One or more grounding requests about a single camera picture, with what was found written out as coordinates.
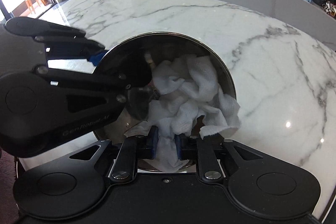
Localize white paper towel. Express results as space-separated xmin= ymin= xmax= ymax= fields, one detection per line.
xmin=125 ymin=55 xmax=240 ymax=172

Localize blue steel bowl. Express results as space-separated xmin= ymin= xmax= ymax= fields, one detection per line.
xmin=93 ymin=31 xmax=237 ymax=172

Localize cow figurines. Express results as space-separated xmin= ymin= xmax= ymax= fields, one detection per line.
xmin=322 ymin=1 xmax=336 ymax=18

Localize orange stool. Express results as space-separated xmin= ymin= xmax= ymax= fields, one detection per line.
xmin=25 ymin=0 xmax=45 ymax=14

